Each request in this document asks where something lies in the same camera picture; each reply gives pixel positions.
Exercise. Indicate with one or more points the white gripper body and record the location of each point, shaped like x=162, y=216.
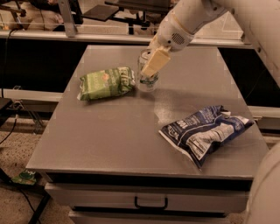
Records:
x=171, y=35

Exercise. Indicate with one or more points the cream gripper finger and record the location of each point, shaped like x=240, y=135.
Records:
x=153, y=45
x=157, y=59

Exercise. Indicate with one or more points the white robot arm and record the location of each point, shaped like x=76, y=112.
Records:
x=260, y=22

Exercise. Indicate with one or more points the green jalapeno chip bag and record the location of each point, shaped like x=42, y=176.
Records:
x=106, y=83

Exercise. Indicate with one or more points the blue chip bag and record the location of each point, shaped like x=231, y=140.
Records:
x=204, y=132

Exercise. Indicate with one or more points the black office chair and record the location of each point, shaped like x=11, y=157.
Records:
x=135, y=17

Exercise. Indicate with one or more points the grey cabinet drawer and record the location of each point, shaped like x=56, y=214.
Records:
x=140, y=197

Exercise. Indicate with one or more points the green packet on floor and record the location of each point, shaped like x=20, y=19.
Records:
x=25, y=178

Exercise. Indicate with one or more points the lower grey drawer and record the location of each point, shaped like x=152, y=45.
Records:
x=130, y=218

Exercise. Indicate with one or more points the left metal bracket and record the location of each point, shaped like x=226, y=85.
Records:
x=68, y=21

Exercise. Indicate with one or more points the black drawer handle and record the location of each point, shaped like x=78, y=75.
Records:
x=151, y=204

